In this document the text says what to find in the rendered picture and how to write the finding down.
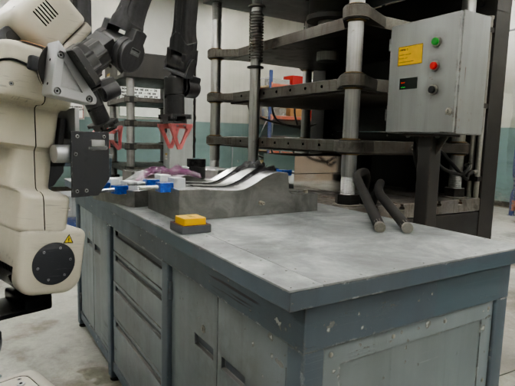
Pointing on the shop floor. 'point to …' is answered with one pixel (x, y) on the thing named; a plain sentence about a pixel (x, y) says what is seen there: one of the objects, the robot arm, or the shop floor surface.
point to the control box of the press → (436, 92)
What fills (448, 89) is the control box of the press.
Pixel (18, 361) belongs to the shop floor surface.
